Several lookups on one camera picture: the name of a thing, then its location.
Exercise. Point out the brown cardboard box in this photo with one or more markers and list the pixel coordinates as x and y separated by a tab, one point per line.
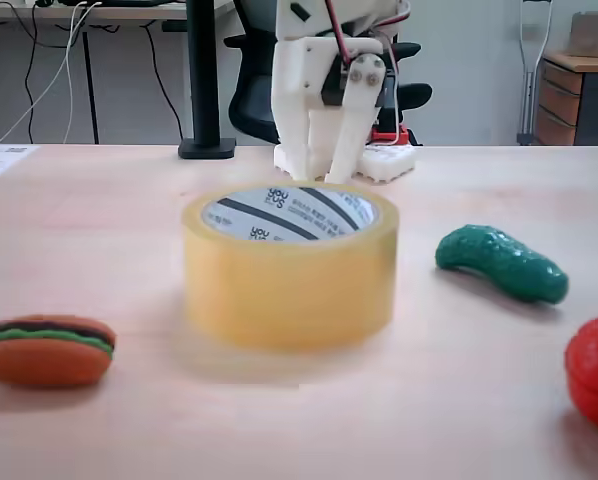
591	35

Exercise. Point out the white background desk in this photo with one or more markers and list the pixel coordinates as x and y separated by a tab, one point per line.
89	75

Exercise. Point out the black office chair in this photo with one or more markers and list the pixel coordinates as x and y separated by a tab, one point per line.
251	107

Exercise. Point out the toy hamburger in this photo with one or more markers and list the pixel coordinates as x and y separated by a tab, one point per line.
44	357

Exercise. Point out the red toy strawberry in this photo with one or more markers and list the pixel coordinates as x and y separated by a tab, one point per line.
596	370

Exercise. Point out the yellowish packing tape roll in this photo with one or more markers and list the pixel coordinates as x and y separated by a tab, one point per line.
289	290

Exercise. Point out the wooden drawer cabinet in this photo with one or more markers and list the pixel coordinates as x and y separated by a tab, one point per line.
559	107

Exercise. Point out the white printed paper sheet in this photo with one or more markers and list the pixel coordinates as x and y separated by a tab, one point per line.
1	159

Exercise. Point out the grey metal crutch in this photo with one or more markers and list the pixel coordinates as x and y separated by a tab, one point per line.
529	90

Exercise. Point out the black monitor stand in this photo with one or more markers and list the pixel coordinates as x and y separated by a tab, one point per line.
203	75

